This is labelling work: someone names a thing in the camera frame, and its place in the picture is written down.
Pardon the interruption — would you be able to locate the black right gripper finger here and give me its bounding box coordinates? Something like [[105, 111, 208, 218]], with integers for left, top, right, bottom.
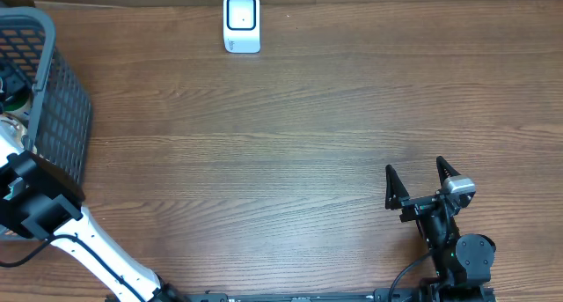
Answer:
[[436, 156, 460, 183], [384, 165, 410, 210]]

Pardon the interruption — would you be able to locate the green lid seasoning jar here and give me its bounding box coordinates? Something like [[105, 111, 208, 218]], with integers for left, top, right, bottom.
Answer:
[[4, 94, 33, 121]]

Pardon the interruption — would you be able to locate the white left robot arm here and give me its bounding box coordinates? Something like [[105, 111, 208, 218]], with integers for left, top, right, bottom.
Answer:
[[1, 128, 185, 301]]

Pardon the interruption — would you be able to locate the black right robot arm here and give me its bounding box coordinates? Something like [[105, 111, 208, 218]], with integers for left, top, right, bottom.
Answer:
[[376, 156, 496, 302]]

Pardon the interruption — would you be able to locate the white barcode scanner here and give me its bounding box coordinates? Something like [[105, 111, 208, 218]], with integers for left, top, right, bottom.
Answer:
[[223, 0, 261, 54]]

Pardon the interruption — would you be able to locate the grey plastic mesh basket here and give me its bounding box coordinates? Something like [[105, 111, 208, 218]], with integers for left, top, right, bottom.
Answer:
[[1, 7, 93, 184]]

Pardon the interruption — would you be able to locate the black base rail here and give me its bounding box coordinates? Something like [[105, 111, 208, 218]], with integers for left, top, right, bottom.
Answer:
[[105, 286, 497, 302]]

